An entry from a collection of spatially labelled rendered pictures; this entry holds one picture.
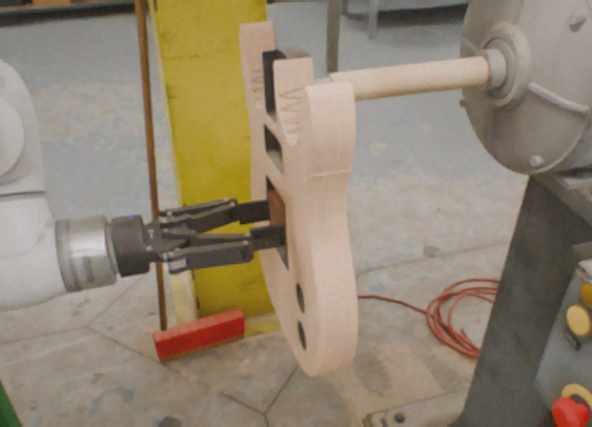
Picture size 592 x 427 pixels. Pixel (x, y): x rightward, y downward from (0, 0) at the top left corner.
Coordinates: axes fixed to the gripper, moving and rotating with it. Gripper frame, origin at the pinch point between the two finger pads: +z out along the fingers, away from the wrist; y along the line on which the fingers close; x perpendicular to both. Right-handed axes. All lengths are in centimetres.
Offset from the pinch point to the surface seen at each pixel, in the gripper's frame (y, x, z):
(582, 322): 28.4, -1.9, 24.5
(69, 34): -437, -35, -59
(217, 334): -88, -85, -1
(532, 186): -3.2, -2.9, 42.1
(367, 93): 9.8, 18.4, 8.6
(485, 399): -7, -51, 43
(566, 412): 30.9, -11.0, 22.5
